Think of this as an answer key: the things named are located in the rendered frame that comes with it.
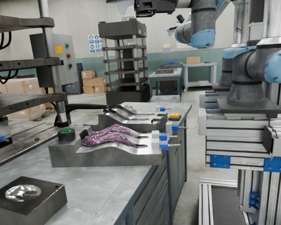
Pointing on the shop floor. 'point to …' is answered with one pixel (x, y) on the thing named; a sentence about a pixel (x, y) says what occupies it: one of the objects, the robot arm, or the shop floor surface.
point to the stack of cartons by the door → (93, 83)
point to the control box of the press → (43, 77)
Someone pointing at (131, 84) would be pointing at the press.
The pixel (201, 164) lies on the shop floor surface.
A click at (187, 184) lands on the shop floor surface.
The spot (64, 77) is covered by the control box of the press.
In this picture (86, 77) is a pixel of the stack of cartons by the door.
